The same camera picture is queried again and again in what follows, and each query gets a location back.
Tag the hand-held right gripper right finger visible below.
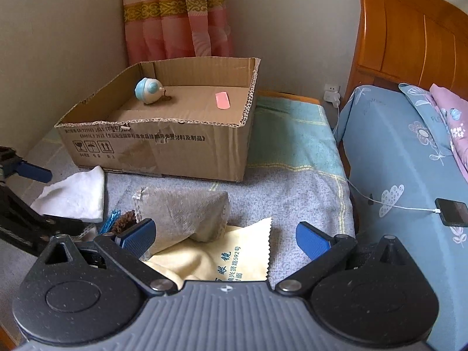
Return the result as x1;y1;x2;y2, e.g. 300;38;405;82
274;221;414;296

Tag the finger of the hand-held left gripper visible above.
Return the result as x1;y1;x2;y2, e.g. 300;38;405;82
0;146;52;184
0;185;97;257

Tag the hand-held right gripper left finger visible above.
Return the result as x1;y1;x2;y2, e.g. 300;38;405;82
35;218;180;296

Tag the white cloth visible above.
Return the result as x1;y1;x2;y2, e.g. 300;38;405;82
30;166;106;223

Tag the grey cloth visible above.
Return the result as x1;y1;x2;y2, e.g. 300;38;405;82
136;187;231;244

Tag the pale yellow lens cloth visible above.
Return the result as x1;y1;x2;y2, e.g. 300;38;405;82
144;217;273;288

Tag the brown cardboard box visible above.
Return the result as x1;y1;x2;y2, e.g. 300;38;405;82
54;57;262;183

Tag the small brown brush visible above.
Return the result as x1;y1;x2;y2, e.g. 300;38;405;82
110;210;138;235

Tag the blue knitted item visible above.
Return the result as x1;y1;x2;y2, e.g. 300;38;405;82
99;208;121;235

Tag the green and grey striped mat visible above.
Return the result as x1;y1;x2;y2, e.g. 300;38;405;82
0;94;357;340

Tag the blue floral bed sheet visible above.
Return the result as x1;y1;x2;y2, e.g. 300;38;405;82
334;85;468;351

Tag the blue and white round toy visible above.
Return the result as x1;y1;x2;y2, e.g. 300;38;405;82
135;77;163;104

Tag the black smartphone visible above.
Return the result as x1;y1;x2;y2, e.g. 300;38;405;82
434;197;468;227

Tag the blue floral pillow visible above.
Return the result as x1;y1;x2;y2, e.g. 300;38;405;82
398;83;468;191

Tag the pink floral pillow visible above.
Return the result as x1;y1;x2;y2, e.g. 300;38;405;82
424;83;468;183

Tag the pink patterned curtain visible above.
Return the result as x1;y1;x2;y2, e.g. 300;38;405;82
122;0;235;67

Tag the wooden headboard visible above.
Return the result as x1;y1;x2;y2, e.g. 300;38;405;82
344;0;468;100

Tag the white charging cable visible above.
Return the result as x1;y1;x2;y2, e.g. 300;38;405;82
331;104;441;213

